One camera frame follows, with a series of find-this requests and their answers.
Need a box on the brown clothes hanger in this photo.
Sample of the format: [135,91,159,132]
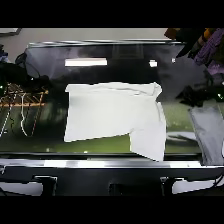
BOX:
[0,83,50,108]

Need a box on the white clothes hanger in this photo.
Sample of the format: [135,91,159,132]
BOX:
[0,92,35,138]

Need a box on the heap of clothes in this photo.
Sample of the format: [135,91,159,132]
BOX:
[163,27,224,77]

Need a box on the white T-shirt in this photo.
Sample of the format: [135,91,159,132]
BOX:
[63,81,167,163]

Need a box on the grey garment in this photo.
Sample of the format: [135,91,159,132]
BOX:
[188,104,224,167]

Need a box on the purple garment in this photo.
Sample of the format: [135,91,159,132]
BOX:
[193,28,224,68]

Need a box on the silver frame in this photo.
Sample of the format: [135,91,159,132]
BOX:
[0,157,224,197]

